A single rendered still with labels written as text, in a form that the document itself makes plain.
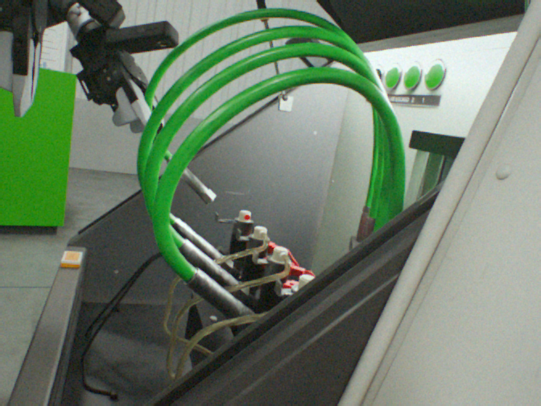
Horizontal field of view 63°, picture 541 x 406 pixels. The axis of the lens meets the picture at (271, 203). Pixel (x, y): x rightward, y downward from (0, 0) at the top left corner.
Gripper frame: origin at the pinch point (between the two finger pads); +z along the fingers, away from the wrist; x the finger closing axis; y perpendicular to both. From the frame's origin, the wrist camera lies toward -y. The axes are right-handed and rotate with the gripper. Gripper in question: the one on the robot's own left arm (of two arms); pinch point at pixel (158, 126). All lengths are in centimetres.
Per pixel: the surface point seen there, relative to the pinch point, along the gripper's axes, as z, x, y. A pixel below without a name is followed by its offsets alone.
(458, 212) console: 33, 31, -26
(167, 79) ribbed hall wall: -336, -525, 136
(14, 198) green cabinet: -131, -213, 203
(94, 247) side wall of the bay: 5.8, -15.8, 29.1
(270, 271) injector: 29.5, 14.4, -9.1
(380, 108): 22.3, 22.1, -27.0
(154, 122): 9.3, 18.8, -6.5
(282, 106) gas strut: -2.4, -27.2, -17.2
